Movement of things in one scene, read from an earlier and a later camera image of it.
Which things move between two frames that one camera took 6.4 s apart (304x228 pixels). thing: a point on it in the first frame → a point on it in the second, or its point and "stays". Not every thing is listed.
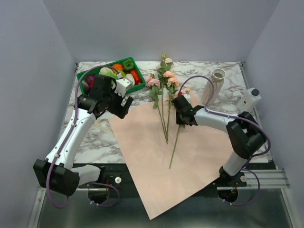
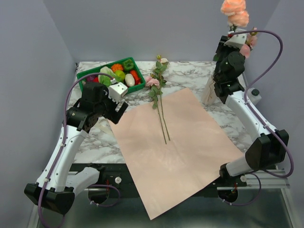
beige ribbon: (104, 125) stays
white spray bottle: (247, 103) stays
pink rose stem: (180, 128) → (251, 41)
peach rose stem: (173, 83) → (235, 10)
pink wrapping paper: (167, 162) stays
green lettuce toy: (108, 71) stays
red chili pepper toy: (137, 80) stays
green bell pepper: (128, 64) stays
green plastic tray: (81, 75) stays
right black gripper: (178, 121) → (221, 46)
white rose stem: (165, 64) → (161, 82)
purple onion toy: (90, 78) stays
